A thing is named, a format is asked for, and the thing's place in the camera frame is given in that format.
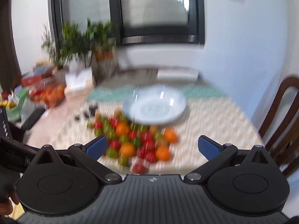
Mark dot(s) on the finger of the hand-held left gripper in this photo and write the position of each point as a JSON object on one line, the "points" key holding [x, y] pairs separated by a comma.
{"points": [[14, 151]]}

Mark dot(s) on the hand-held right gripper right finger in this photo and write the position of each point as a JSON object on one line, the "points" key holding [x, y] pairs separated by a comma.
{"points": [[208, 147]]}

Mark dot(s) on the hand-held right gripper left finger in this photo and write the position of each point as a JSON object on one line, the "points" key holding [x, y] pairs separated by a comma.
{"points": [[97, 147]]}

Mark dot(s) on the red cherry tomato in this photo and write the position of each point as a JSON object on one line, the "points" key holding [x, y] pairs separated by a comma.
{"points": [[132, 134], [98, 124], [113, 122], [115, 144]]}

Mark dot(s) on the green lime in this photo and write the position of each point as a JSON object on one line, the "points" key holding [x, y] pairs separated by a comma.
{"points": [[123, 161]]}

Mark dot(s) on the small red crabapple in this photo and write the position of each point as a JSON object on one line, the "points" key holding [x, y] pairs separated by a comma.
{"points": [[150, 156], [140, 153], [138, 168]]}

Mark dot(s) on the white blue-patterned plate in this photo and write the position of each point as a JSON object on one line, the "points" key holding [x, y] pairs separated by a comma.
{"points": [[155, 107]]}

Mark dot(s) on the person's left hand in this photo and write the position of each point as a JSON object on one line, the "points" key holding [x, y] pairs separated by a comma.
{"points": [[8, 204]]}

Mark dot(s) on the pile of green tomatoes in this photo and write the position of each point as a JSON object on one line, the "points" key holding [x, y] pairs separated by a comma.
{"points": [[111, 152]]}

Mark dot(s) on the yellow snack packet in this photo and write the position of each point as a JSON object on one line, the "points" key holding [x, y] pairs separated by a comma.
{"points": [[8, 104]]}

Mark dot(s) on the black flat case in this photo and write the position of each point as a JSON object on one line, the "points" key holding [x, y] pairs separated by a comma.
{"points": [[31, 120]]}

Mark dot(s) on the folded white paper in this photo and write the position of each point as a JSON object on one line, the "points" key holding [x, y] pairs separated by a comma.
{"points": [[30, 108]]}

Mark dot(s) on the mint green plastic tray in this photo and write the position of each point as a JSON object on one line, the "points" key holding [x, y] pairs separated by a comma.
{"points": [[21, 98]]}

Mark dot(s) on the brown longan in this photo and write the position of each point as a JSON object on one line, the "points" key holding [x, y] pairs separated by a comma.
{"points": [[117, 113], [97, 116], [153, 128]]}

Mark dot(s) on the cluster of blueberries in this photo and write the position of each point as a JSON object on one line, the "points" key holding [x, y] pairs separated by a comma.
{"points": [[93, 109]]}

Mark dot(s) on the teal checked cloth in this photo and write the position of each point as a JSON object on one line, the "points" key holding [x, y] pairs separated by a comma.
{"points": [[105, 93]]}

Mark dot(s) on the red cardboard box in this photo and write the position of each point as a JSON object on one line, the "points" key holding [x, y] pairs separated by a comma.
{"points": [[35, 78]]}

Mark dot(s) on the clear box of small oranges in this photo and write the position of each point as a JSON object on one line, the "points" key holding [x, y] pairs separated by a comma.
{"points": [[50, 93]]}

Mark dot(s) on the yellow cloth with white border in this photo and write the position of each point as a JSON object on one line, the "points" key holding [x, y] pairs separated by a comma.
{"points": [[16, 212]]}

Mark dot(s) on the white soft tissue pack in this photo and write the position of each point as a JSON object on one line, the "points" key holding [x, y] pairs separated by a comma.
{"points": [[79, 81]]}

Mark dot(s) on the stack of booklets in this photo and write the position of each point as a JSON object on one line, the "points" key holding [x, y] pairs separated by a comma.
{"points": [[43, 66]]}

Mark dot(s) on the white power strip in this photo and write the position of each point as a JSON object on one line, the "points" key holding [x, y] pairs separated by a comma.
{"points": [[177, 73]]}

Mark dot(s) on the white printed paper bag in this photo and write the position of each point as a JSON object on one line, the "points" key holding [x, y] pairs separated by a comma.
{"points": [[104, 67]]}

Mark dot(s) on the grey lattice cloth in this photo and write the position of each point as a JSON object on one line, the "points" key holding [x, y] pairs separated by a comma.
{"points": [[130, 74]]}

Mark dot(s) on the brown wooden chair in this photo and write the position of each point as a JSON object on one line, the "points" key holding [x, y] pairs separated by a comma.
{"points": [[280, 112]]}

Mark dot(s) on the dark brown wooden door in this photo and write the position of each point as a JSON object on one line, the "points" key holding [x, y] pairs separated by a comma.
{"points": [[7, 39]]}

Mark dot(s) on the small-leaf potted plant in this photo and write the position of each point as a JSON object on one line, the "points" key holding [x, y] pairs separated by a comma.
{"points": [[58, 44]]}

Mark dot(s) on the broad-leaf potted plant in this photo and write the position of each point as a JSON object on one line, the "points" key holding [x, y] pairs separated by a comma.
{"points": [[93, 35]]}

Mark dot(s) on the dark window frame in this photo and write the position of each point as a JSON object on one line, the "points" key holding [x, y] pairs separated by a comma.
{"points": [[115, 16]]}

